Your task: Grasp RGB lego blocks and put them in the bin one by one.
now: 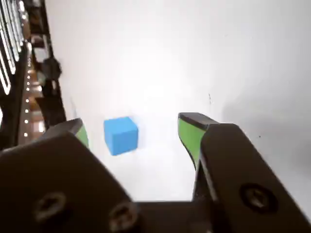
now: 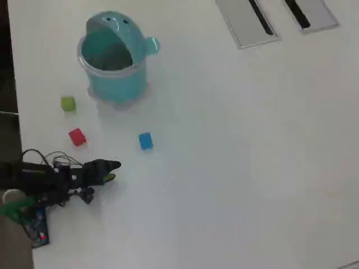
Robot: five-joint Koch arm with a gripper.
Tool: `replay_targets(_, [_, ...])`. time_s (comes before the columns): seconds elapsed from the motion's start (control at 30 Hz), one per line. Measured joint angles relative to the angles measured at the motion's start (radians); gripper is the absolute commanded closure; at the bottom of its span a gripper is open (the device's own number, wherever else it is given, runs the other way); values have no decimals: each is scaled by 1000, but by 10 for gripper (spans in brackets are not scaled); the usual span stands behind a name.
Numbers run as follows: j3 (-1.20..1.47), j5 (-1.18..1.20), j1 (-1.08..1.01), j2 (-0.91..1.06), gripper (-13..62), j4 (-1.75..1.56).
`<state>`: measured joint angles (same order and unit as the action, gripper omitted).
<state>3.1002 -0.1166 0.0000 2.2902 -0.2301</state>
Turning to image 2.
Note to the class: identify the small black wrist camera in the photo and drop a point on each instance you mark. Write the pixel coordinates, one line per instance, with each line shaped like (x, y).
(87, 194)

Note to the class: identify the teal whale-shaped bin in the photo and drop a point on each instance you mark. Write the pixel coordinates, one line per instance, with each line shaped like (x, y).
(117, 84)

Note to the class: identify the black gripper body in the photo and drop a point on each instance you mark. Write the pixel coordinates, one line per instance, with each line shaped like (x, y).
(82, 175)

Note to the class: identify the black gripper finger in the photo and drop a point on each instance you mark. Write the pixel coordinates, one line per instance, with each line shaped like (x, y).
(108, 178)
(109, 164)

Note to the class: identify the blue controller circuit board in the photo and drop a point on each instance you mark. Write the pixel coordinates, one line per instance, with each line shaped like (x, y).
(39, 224)

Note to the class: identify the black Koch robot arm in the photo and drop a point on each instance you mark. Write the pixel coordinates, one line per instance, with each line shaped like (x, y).
(33, 176)

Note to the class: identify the green table clamp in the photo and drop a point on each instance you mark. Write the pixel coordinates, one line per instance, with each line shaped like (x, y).
(11, 208)

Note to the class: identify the blue lego block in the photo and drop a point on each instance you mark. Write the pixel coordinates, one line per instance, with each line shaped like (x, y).
(146, 140)

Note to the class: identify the red lego block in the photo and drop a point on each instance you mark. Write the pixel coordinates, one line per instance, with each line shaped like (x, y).
(77, 136)

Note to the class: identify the green lego block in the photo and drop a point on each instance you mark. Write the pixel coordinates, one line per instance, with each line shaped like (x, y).
(68, 103)

